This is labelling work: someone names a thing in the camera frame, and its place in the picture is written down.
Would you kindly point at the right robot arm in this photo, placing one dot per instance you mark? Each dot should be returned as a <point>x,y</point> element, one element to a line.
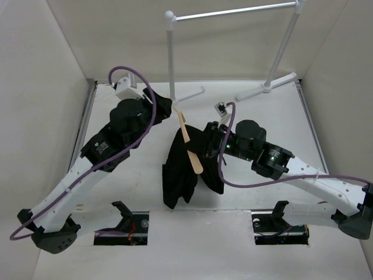
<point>343,205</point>

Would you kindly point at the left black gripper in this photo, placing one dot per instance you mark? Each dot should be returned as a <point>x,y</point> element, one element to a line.
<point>163,108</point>

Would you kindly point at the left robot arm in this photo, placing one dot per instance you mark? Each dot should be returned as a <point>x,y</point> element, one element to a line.
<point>59,219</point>

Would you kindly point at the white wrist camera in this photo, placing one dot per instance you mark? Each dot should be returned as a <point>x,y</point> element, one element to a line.
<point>224,112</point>
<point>126,88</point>

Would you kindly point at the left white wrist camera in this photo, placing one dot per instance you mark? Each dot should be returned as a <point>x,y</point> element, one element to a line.
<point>126,88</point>

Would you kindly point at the black trousers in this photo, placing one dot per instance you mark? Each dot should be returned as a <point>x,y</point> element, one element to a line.
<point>178,176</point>

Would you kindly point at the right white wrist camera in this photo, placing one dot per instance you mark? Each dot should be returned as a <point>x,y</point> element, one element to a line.
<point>224,112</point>

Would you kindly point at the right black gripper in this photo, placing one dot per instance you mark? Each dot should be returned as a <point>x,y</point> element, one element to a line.
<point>213,133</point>

